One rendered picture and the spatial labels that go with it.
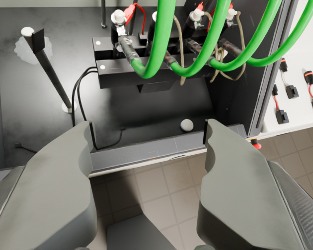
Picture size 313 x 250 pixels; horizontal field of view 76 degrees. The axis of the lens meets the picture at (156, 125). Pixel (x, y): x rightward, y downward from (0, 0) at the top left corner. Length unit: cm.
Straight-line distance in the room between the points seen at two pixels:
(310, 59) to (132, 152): 63
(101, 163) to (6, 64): 41
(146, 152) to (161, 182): 99
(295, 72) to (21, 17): 84
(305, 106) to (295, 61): 14
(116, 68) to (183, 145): 25
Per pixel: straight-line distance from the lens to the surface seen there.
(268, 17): 32
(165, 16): 18
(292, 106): 69
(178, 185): 150
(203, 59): 28
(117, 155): 47
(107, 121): 61
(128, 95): 64
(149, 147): 48
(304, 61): 80
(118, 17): 42
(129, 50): 33
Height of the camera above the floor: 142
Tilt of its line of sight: 71 degrees down
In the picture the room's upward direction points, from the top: 43 degrees clockwise
